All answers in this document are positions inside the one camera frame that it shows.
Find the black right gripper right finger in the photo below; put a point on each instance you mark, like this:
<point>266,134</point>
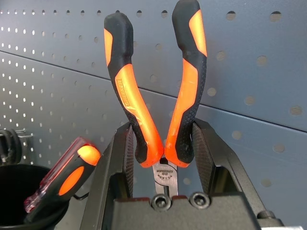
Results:
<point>216,153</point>

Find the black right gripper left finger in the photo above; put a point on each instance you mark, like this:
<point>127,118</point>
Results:
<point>105,179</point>

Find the orange black long-nose pliers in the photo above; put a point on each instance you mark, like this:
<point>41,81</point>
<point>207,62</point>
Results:
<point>134,100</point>

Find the grey metal pegboard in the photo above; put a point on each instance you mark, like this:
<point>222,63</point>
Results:
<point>239,79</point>

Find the orange black screwdriver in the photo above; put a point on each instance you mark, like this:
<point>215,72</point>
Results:
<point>72,177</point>

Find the red transparent screwdriver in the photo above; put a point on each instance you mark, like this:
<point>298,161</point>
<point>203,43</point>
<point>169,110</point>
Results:
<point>33,201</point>

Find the black plastic cup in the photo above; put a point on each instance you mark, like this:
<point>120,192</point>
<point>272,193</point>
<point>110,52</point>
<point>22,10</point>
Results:
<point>14,191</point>

